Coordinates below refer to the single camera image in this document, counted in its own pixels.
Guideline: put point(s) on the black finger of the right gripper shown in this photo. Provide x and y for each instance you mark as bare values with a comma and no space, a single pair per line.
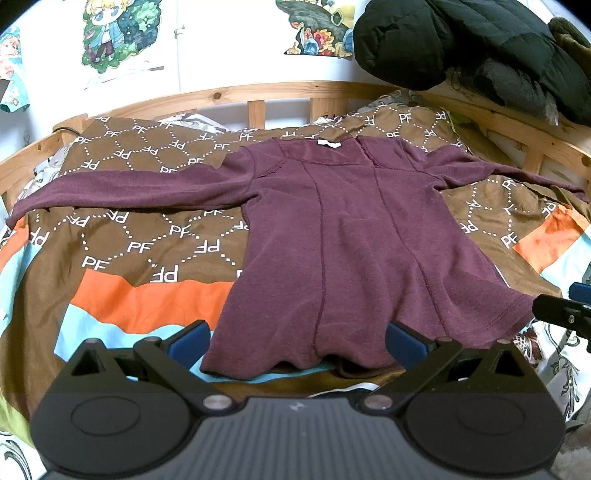
573,313

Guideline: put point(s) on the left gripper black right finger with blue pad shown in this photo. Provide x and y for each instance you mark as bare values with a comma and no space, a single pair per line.
444,361

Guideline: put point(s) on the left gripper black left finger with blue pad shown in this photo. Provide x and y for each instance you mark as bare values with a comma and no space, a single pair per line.
165,362

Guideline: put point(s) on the maroon long-sleeve shirt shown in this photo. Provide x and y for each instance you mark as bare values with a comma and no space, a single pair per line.
342,242

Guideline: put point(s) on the black puffy jacket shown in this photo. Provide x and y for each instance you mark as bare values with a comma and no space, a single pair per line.
499,49

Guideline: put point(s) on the blue anime poster far left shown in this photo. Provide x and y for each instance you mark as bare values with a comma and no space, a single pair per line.
15,96

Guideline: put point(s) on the wooden bed frame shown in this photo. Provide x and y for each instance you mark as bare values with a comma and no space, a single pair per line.
568,143

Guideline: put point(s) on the anime boy wall poster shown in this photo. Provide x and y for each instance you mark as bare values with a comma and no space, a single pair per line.
117,29

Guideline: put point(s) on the colourful landscape wall poster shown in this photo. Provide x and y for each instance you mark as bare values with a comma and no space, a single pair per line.
322,28

